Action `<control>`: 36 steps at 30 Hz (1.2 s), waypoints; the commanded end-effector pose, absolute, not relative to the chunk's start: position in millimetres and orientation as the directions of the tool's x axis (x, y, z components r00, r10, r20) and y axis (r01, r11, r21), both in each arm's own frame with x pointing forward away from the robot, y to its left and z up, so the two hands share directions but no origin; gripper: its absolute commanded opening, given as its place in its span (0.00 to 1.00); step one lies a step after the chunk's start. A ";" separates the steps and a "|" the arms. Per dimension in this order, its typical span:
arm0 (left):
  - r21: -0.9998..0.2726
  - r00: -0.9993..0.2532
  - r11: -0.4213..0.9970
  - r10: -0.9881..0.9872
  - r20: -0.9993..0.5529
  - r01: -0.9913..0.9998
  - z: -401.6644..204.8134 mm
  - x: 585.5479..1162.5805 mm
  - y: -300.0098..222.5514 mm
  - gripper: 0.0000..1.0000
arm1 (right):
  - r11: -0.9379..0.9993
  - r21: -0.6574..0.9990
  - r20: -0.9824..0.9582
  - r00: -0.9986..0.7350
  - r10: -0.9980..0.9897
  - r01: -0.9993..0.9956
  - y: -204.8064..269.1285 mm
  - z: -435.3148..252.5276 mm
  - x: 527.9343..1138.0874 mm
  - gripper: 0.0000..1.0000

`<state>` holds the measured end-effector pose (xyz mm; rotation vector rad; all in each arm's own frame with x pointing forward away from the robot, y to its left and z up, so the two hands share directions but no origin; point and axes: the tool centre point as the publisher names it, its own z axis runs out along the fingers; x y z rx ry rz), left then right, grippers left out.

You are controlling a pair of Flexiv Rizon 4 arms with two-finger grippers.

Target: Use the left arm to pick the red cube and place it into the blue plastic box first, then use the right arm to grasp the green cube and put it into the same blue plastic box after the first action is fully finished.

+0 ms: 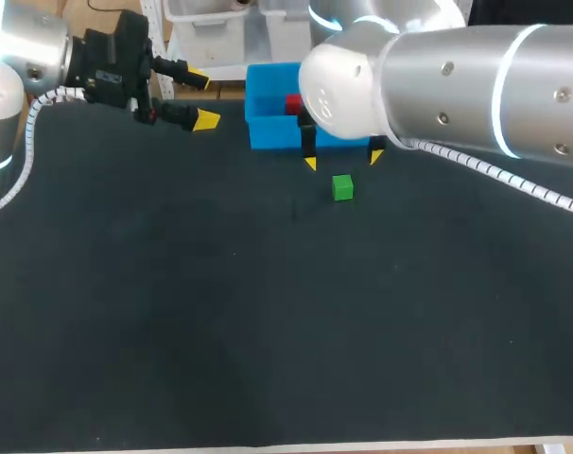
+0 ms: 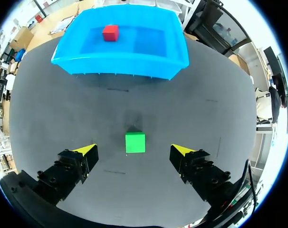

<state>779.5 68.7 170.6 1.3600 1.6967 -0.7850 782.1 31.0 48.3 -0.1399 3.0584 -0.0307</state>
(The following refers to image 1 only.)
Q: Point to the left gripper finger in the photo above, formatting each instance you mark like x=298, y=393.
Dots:
x=308, y=142

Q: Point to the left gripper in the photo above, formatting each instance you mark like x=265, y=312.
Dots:
x=109, y=66

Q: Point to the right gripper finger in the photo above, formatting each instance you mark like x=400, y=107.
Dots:
x=376, y=149

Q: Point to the red cube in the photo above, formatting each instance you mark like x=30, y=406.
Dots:
x=293, y=104

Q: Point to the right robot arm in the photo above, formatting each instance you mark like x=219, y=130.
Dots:
x=456, y=85

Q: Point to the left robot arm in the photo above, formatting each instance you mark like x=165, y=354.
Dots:
x=31, y=47

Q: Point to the green cube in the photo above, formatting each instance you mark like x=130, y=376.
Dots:
x=342, y=187

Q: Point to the grey plastic storage box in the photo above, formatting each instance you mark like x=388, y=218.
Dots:
x=286, y=38
x=206, y=38

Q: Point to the white perforated strip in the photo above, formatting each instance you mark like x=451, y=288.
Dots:
x=161, y=80

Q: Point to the blue plastic bin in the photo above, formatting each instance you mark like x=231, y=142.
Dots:
x=272, y=132

